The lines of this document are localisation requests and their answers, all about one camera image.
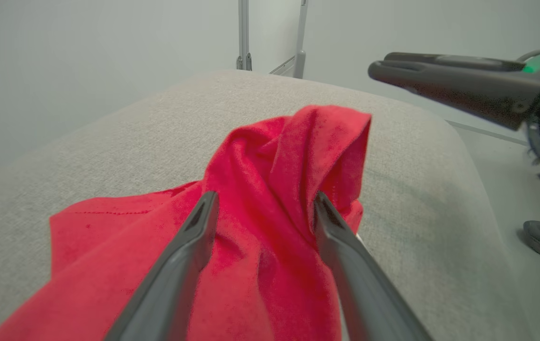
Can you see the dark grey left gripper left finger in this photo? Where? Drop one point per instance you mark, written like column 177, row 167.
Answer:
column 175, row 279

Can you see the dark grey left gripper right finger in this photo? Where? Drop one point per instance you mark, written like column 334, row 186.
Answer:
column 355, row 284

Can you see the red jersey with white trim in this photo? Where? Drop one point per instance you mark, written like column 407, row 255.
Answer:
column 260, row 166

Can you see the grey fabric sofa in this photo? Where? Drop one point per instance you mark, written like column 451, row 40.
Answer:
column 85, row 156

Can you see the grey partition base rail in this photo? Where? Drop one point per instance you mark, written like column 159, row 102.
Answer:
column 487, row 132

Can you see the grey partition post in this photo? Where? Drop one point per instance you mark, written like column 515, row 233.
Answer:
column 301, row 38
column 243, row 28

